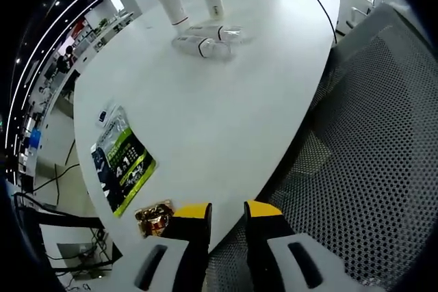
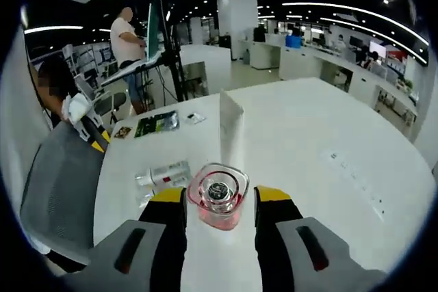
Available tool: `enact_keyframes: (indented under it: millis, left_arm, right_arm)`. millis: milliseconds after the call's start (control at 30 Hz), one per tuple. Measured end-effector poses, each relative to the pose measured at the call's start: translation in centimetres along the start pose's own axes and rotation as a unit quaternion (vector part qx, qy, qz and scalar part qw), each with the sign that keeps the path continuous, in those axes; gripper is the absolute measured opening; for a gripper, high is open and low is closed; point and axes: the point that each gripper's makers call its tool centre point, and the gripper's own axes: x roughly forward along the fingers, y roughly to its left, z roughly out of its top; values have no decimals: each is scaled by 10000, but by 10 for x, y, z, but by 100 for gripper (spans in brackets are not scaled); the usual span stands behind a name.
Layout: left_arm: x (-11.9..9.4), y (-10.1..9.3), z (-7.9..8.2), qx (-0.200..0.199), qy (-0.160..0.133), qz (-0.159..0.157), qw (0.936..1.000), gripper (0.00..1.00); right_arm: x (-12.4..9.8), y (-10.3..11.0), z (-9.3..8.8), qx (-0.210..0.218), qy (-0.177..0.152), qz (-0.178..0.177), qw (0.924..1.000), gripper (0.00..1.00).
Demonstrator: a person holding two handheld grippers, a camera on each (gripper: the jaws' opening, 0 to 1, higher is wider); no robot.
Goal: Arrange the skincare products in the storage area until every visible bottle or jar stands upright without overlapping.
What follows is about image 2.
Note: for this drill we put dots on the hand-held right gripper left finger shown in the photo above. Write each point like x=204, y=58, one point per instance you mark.
x=161, y=237

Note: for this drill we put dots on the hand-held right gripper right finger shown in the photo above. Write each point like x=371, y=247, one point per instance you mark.
x=273, y=237

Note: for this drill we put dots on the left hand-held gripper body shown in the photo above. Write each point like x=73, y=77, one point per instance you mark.
x=77, y=109

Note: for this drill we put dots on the gold skincare sachet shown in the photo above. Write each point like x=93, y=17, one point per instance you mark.
x=122, y=133

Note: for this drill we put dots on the clear-capped white skincare bottle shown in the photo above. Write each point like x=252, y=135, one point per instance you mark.
x=145, y=198
x=164, y=172

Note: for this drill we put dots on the pink-capped skincare bottle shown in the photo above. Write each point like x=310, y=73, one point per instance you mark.
x=219, y=220

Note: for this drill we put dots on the green black skincare sachet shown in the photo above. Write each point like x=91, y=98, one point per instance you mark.
x=157, y=124

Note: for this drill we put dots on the small clear skincare sachet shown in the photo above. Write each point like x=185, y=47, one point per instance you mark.
x=195, y=118

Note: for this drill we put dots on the white skincare tube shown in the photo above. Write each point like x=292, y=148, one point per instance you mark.
x=231, y=128

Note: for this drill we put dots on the white office chair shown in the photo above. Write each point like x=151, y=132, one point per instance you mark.
x=114, y=100

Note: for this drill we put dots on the person's head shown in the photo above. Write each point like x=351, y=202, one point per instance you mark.
x=58, y=66

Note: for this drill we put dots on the grey mesh chair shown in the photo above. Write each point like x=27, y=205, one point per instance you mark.
x=61, y=186

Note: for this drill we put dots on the tilted white desk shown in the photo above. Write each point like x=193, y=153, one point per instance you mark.
x=126, y=71

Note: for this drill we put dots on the black floor stand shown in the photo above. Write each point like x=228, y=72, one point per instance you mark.
x=172, y=49

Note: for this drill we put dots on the monitor on stand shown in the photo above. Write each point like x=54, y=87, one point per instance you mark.
x=154, y=32

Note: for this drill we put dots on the long white counter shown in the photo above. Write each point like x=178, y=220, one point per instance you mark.
x=342, y=69

